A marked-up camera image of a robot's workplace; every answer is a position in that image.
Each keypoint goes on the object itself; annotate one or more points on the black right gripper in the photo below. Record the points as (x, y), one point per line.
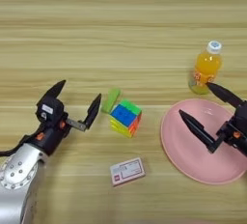
(236, 137)

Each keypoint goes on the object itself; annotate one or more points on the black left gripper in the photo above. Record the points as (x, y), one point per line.
(49, 136)

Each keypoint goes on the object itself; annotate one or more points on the green rectangular block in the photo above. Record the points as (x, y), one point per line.
(111, 99)

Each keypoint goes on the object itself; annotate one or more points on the orange juice bottle white cap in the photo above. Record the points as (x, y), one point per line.
(207, 67)

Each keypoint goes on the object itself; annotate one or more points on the multicolour puzzle cube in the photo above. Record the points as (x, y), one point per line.
(125, 118)

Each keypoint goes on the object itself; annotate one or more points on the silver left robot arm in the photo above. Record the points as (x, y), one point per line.
(17, 182)

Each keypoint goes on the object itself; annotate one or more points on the left black box white label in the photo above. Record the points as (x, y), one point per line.
(49, 110)

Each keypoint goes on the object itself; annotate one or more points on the black box white label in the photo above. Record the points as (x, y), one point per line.
(241, 115)
(49, 110)

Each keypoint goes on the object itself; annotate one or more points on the right black box white label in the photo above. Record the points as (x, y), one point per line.
(241, 115)

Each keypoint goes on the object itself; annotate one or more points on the pink round plate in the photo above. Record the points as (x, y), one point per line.
(189, 157)

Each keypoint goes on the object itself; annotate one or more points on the small white pink card box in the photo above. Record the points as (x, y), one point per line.
(127, 171)

